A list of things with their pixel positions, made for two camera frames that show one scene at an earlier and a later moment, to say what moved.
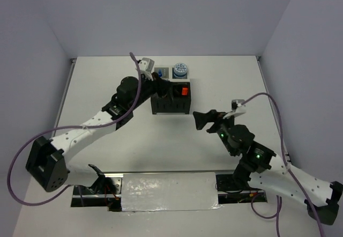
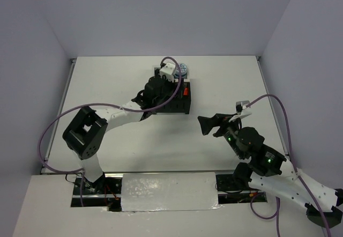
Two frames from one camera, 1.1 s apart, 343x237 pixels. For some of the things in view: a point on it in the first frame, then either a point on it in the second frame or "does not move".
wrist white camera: (146, 64) → (168, 70)
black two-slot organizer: (176, 101) does not move
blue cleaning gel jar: (180, 71) does not move
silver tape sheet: (148, 192) does not move
